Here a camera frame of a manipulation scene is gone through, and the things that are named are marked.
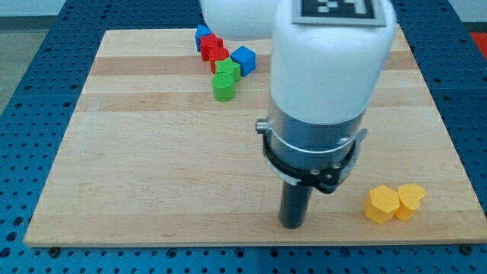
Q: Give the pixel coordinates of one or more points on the blue block behind red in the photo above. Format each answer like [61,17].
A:
[201,31]

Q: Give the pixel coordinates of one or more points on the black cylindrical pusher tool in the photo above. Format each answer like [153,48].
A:
[293,205]

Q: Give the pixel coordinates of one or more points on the red cylinder block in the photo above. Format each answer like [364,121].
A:
[217,54]

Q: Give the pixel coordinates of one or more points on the yellow heart block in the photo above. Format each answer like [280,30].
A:
[410,196]

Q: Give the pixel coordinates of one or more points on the yellow hexagon block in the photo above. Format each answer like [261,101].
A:
[381,204]

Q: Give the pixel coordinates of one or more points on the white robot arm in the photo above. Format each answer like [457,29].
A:
[326,59]

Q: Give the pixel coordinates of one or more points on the green star block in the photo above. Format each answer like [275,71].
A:
[230,67]

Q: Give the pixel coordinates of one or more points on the blue cube block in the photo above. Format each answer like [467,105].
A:
[246,58]

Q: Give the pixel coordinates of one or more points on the wooden board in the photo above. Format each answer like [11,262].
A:
[151,159]

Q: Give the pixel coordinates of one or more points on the black white fiducial tag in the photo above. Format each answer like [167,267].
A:
[369,13]

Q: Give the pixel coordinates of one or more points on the green cylinder block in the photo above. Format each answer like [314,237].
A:
[223,87]

